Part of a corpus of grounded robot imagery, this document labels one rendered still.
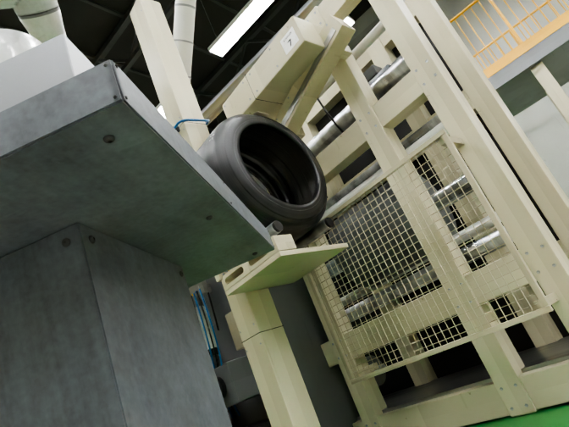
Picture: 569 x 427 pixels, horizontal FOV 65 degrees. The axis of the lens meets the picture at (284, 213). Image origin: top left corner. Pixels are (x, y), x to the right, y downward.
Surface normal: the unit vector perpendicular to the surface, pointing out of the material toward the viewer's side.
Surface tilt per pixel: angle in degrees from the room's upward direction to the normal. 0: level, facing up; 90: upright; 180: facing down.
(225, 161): 89
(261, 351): 90
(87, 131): 180
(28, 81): 90
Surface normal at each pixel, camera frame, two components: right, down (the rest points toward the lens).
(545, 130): -0.62, -0.04
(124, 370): 0.91, -0.40
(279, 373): 0.59, -0.50
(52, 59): -0.19, -0.29
